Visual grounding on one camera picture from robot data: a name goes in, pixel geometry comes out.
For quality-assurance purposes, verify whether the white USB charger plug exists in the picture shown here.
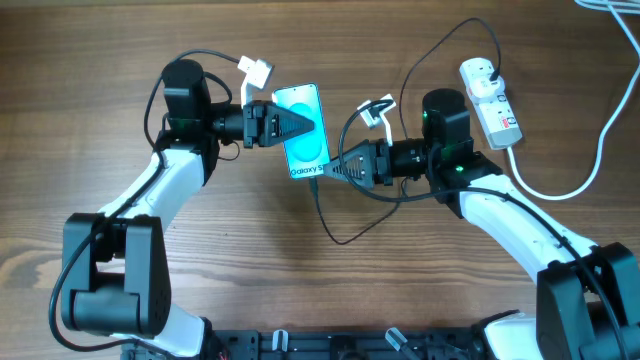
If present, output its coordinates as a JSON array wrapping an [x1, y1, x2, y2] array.
[[466, 76, 505, 105]]

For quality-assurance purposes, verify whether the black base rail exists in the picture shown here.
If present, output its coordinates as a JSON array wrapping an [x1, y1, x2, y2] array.
[[201, 327, 489, 360]]

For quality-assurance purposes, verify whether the black charger cable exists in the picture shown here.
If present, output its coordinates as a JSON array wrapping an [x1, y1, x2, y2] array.
[[307, 17, 503, 246]]

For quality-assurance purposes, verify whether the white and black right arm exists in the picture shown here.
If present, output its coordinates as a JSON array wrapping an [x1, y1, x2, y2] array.
[[324, 88, 639, 359]]

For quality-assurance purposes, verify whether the smartphone with blue screen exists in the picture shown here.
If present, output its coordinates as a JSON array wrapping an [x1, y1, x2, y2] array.
[[271, 82, 332, 180]]

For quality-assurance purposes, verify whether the white power strip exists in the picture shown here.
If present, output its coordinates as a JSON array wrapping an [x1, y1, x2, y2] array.
[[459, 57, 522, 150]]

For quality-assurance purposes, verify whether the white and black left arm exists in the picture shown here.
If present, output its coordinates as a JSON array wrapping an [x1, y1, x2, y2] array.
[[48, 51, 314, 359]]

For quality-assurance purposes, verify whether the white power strip cord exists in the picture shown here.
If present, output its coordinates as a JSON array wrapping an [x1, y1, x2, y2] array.
[[505, 0, 640, 202]]

